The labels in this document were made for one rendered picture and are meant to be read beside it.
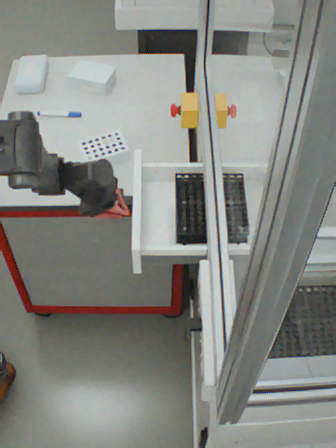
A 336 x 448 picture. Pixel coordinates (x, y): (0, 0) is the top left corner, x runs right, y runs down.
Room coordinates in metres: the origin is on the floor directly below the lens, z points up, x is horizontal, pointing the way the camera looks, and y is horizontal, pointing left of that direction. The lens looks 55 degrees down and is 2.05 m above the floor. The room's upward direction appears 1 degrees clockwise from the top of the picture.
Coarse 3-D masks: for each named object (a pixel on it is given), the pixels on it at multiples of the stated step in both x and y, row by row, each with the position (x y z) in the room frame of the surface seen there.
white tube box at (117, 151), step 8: (96, 136) 1.16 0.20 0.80; (104, 136) 1.16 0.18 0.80; (112, 136) 1.16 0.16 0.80; (120, 136) 1.16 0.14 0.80; (80, 144) 1.13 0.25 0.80; (88, 144) 1.13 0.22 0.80; (96, 144) 1.13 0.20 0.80; (104, 144) 1.13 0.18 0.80; (112, 144) 1.13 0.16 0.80; (120, 144) 1.14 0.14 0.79; (80, 152) 1.11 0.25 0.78; (88, 152) 1.10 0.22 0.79; (96, 152) 1.10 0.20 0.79; (104, 152) 1.10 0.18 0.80; (112, 152) 1.10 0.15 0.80; (120, 152) 1.10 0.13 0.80; (128, 152) 1.10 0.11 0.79; (88, 160) 1.07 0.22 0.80; (112, 160) 1.09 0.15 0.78; (120, 160) 1.10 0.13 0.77
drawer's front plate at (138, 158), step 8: (136, 152) 0.98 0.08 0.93; (136, 160) 0.96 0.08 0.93; (136, 168) 0.93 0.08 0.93; (136, 176) 0.91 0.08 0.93; (136, 184) 0.88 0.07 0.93; (136, 192) 0.86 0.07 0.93; (136, 200) 0.84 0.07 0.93; (136, 208) 0.82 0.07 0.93; (136, 216) 0.79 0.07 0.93; (136, 224) 0.77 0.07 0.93; (136, 232) 0.75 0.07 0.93; (136, 240) 0.73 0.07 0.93; (136, 248) 0.71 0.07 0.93; (136, 256) 0.71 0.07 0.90; (136, 264) 0.71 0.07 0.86; (136, 272) 0.71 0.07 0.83
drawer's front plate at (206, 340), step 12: (204, 264) 0.67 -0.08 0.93; (204, 276) 0.64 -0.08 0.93; (204, 288) 0.61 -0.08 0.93; (204, 300) 0.59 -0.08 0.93; (204, 312) 0.56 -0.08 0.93; (204, 324) 0.53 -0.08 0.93; (204, 336) 0.50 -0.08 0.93; (204, 348) 0.48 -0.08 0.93; (204, 360) 0.45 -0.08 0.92; (204, 372) 0.43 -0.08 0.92; (204, 384) 0.41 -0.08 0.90; (204, 396) 0.40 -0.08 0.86
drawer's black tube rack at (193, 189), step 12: (180, 180) 0.94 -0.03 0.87; (192, 180) 0.94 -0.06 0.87; (192, 192) 0.89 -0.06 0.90; (192, 204) 0.85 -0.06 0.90; (204, 204) 0.85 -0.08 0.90; (180, 216) 0.84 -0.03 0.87; (192, 216) 0.82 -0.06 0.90; (204, 216) 0.84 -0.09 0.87; (192, 228) 0.78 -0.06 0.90; (204, 228) 0.78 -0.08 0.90; (180, 240) 0.77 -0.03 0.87; (192, 240) 0.77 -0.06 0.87; (204, 240) 0.77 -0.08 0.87
